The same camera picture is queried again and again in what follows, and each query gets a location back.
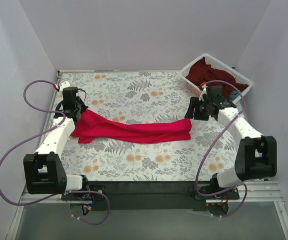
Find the dark maroon t shirt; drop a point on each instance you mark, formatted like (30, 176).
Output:
(205, 70)

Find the blue grey cloth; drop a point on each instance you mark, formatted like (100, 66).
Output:
(233, 97)

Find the white plastic laundry basket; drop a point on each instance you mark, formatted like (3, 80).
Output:
(227, 87)

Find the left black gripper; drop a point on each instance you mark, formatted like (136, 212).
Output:
(76, 115)

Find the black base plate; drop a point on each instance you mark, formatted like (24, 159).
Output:
(154, 195)

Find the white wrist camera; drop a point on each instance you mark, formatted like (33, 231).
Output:
(203, 93)
(59, 88)

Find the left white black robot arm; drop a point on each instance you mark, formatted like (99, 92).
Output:
(44, 172)

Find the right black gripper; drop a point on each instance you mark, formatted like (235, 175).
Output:
(196, 110)

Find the bright red t shirt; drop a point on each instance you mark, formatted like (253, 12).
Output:
(91, 126)

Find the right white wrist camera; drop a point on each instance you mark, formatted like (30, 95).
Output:
(203, 93)

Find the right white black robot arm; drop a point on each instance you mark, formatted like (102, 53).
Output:
(257, 154)

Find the floral patterned table mat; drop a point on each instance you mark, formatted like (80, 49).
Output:
(145, 97)

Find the aluminium frame rail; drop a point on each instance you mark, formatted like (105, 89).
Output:
(259, 214)

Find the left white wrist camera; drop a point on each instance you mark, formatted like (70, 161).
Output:
(59, 88)

